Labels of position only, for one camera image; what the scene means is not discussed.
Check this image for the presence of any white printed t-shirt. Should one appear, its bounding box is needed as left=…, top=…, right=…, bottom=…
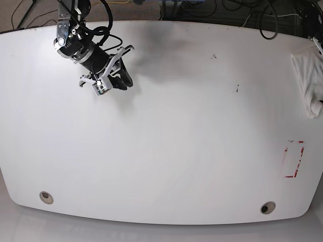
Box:
left=291, top=46, right=322, bottom=118

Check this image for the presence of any right table grommet hole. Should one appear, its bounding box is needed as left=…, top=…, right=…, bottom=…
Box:
left=260, top=201, right=276, bottom=215

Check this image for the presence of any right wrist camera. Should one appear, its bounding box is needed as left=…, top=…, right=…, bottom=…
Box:
left=92, top=80, right=113, bottom=96

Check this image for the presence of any left table grommet hole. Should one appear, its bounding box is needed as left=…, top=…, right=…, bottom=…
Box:
left=39, top=191, right=53, bottom=205

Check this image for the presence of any red tape rectangle marking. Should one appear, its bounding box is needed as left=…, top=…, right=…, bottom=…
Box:
left=282, top=140, right=305, bottom=178

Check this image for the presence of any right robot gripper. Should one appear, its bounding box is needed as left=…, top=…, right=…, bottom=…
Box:
left=78, top=44, right=134, bottom=90

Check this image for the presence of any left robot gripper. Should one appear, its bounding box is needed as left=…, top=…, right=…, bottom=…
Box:
left=312, top=36, right=323, bottom=54

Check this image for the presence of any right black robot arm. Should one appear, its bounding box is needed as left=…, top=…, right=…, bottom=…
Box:
left=54, top=1, right=134, bottom=95

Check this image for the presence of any table grommet hole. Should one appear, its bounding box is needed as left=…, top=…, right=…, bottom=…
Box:
left=39, top=191, right=53, bottom=205
left=260, top=201, right=276, bottom=215

